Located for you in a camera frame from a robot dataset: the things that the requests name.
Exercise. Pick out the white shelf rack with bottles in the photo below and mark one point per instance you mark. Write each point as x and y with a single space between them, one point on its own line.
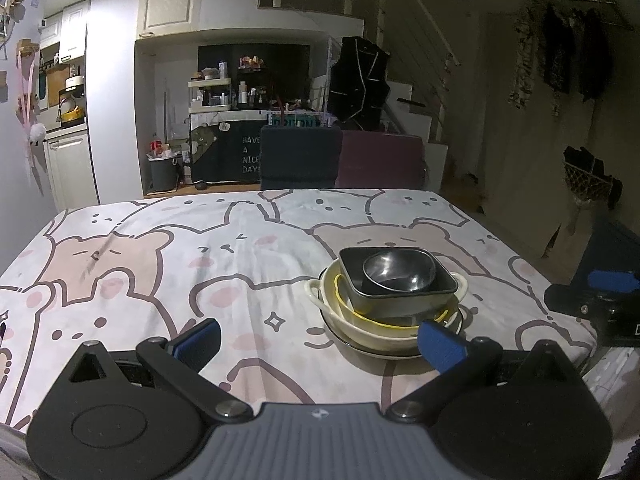
207 81

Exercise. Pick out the grey trash bin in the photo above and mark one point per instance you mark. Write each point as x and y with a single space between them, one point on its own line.
162 175

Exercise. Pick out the teal printed box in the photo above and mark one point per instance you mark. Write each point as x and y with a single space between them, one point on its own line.
295 122

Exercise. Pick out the dark hanging clothes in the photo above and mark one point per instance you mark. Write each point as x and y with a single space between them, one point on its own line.
555 55

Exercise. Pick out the small round steel bowl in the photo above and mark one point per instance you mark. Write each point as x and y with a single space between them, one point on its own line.
400 270

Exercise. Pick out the white leaf-print plate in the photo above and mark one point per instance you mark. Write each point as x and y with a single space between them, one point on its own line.
370 353

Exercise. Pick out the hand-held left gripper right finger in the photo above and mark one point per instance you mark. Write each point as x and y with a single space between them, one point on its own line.
440 345

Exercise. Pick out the pink ribbon with pompom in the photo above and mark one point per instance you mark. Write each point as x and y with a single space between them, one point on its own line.
36 131

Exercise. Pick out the black printed cabinet cloth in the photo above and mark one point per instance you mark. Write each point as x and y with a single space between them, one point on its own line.
230 160

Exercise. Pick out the wall photo collage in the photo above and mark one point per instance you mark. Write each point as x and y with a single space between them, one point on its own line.
10 15

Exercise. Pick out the wooden-top low drawer cabinet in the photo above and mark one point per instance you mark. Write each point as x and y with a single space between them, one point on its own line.
175 192

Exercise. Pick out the bear-print tablecloth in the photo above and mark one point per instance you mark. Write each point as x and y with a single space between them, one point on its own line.
200 260

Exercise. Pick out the net basket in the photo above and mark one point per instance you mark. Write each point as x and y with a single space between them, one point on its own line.
590 180

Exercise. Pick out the maroon chair back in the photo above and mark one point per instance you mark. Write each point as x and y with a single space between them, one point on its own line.
380 160

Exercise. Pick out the square steel container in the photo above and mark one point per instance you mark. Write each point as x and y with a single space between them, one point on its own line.
352 280

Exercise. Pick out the white floral bowl yellow rim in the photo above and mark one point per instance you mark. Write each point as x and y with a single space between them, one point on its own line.
341 296

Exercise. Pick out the white kitchen wall cabinet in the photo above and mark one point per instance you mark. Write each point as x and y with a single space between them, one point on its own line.
72 30

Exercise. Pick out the black hanging jacket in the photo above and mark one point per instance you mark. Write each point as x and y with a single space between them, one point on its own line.
357 85

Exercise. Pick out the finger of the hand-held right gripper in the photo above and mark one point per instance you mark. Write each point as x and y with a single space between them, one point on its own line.
572 299
612 280

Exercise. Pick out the yellow pot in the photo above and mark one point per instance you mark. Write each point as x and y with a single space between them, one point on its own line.
72 117

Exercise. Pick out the dark blue chair back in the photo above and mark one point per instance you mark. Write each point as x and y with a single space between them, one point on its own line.
300 157

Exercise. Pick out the white kitchen appliance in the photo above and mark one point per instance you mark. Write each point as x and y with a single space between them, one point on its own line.
75 85

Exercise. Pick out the wooden cutting board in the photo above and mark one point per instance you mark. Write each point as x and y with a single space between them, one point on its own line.
56 85

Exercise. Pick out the white lower kitchen cabinet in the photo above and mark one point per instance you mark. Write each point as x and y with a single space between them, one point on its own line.
70 170

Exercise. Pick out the cream upper cabinet door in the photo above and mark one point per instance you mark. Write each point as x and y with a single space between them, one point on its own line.
167 2

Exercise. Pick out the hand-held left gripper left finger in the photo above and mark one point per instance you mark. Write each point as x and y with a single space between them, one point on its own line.
200 340

